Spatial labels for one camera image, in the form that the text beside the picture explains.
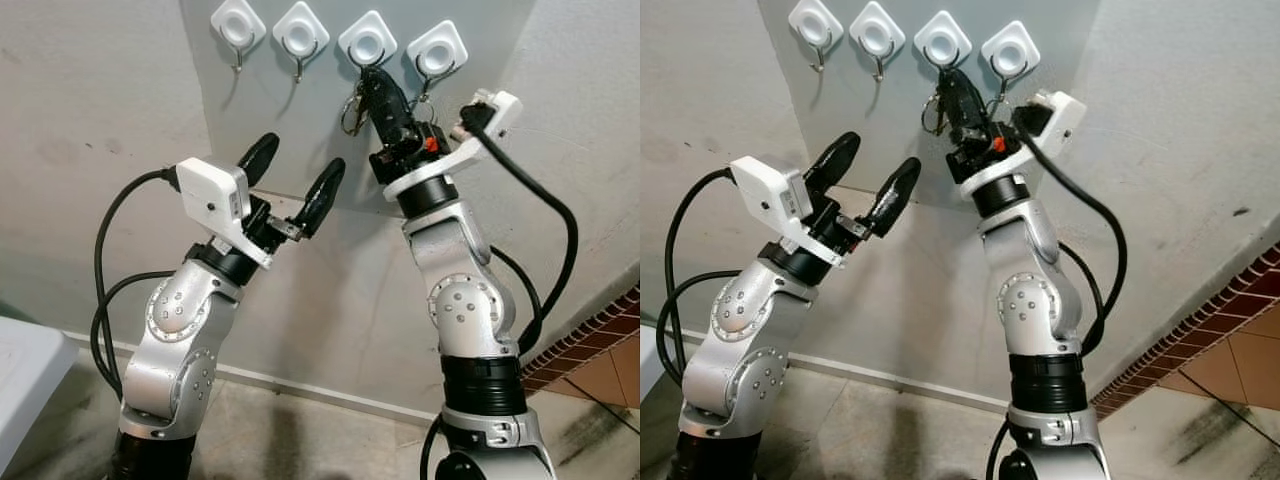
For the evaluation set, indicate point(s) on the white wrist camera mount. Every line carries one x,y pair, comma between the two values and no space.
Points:
768,188
1062,115
495,108
212,190

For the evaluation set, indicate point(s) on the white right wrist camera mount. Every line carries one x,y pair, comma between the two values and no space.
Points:
495,108
1062,115

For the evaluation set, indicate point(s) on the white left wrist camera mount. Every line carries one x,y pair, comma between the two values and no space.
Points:
768,188
212,190

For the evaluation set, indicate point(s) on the grey hook board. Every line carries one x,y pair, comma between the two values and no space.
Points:
300,120
900,110

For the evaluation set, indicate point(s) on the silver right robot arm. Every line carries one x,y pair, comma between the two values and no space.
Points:
1040,320
470,320

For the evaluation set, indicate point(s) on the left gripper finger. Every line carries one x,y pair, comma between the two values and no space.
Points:
897,195
260,158
325,195
835,158

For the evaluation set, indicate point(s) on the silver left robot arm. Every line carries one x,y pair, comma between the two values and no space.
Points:
735,340
175,340

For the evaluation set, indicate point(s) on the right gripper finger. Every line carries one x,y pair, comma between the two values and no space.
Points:
957,105
401,108
978,108
379,105

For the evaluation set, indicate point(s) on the white square wall hook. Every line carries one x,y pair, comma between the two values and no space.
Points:
437,48
877,30
300,30
238,22
815,20
1010,48
942,38
367,40

